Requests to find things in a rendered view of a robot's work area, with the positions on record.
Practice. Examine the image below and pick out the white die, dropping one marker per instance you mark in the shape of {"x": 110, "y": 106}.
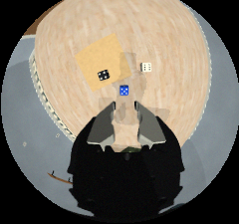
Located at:
{"x": 145, "y": 67}

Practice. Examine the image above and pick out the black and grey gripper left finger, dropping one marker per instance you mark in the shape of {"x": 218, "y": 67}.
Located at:
{"x": 97, "y": 133}

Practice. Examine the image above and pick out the tan square mat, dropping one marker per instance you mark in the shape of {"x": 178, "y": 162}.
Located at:
{"x": 104, "y": 54}

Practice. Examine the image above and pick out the blue die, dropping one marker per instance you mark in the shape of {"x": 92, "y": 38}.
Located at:
{"x": 123, "y": 90}

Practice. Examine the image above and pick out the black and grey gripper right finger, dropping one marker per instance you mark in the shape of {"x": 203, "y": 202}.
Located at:
{"x": 154, "y": 132}

